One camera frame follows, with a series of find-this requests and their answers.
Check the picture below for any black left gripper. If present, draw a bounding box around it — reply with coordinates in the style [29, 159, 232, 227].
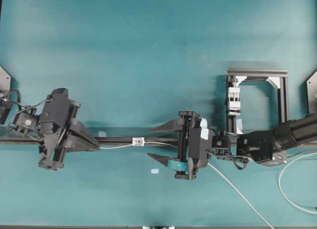
[38, 88, 100, 171]

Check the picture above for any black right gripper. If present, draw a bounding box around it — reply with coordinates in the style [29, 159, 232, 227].
[147, 111, 212, 179]

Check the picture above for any thin white wire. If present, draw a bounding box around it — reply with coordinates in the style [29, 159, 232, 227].
[99, 137, 317, 229]

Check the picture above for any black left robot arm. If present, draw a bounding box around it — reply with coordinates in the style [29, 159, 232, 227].
[7, 88, 100, 171]

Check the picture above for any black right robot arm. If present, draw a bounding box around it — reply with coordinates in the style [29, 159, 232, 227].
[148, 111, 317, 180]

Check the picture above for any pale tape patch on table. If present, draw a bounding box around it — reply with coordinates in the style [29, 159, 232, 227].
[151, 169, 159, 174]

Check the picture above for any pale tape patch near rail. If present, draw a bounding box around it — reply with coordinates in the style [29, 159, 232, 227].
[98, 131, 106, 137]

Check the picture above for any long black aluminium rail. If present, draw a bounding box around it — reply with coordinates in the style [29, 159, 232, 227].
[0, 136, 178, 147]

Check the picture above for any white bracket with hole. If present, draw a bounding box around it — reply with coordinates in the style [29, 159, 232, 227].
[132, 137, 145, 146]

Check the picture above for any white wire clamp block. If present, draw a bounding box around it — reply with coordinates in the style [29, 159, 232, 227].
[227, 87, 241, 115]

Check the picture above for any black aluminium rectangular frame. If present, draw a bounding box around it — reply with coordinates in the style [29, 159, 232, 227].
[225, 67, 289, 134]

